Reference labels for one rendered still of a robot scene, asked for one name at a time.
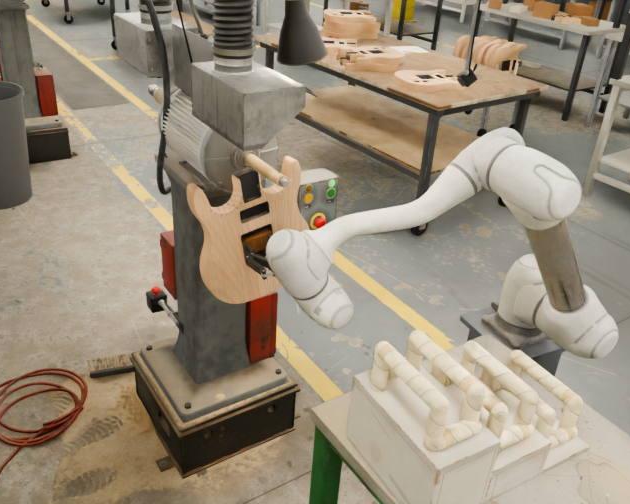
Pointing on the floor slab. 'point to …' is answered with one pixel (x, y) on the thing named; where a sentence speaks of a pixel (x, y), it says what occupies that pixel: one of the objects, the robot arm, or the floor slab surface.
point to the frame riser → (216, 427)
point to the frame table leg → (324, 472)
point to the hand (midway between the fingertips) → (258, 244)
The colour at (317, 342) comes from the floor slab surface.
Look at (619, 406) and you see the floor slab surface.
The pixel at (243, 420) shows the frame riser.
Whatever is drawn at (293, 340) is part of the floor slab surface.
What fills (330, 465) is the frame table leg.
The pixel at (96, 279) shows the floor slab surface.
